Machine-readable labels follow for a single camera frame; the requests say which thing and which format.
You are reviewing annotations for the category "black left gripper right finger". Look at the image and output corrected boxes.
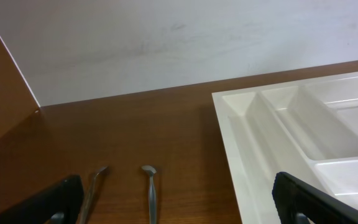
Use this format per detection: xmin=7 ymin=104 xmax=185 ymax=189
xmin=272 ymin=172 xmax=358 ymax=224

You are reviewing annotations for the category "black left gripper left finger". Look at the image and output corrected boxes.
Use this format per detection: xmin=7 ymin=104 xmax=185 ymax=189
xmin=0 ymin=175 xmax=84 ymax=224

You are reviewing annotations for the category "left small metal spoon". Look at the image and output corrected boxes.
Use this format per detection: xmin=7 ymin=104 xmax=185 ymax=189
xmin=78 ymin=166 xmax=108 ymax=224

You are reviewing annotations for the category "small metal spoon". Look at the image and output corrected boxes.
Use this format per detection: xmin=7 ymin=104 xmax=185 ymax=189
xmin=78 ymin=166 xmax=108 ymax=224
xmin=142 ymin=165 xmax=157 ymax=224

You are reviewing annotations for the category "white plastic cutlery tray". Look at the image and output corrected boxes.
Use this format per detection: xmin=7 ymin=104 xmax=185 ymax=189
xmin=213 ymin=72 xmax=358 ymax=223

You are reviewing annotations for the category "right small metal spoon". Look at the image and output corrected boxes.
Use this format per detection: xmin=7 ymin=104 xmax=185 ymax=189
xmin=142 ymin=165 xmax=157 ymax=224

